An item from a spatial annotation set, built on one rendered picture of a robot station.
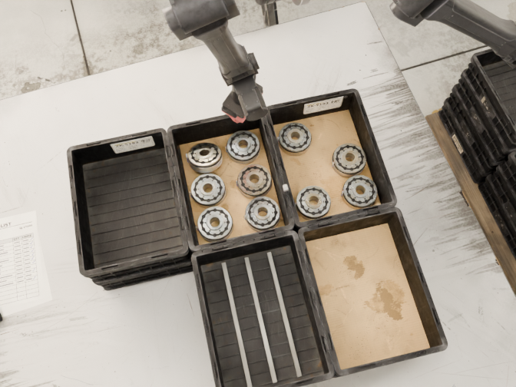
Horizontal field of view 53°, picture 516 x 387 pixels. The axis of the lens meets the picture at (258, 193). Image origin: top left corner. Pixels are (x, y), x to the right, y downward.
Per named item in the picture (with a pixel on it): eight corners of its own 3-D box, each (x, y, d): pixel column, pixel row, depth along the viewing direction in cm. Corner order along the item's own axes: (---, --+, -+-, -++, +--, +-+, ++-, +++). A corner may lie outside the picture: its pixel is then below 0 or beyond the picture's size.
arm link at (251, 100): (252, 48, 117) (216, 63, 118) (269, 92, 114) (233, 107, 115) (261, 71, 128) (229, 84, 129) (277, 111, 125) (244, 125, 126)
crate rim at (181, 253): (68, 150, 155) (65, 147, 153) (167, 130, 157) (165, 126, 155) (82, 279, 141) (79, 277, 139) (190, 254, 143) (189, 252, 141)
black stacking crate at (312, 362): (195, 263, 152) (190, 253, 141) (292, 241, 154) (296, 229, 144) (223, 405, 138) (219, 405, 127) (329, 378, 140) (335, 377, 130)
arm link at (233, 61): (223, -30, 78) (157, -1, 79) (236, 4, 78) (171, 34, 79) (255, 49, 121) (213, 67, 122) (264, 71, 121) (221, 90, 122)
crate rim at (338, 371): (296, 231, 145) (296, 228, 143) (397, 208, 148) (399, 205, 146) (335, 378, 131) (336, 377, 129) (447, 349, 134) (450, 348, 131)
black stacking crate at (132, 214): (79, 164, 164) (67, 148, 153) (171, 145, 166) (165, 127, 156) (94, 285, 150) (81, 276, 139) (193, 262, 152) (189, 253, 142)
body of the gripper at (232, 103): (262, 90, 136) (265, 76, 129) (243, 120, 133) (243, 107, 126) (242, 78, 137) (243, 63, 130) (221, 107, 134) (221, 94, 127)
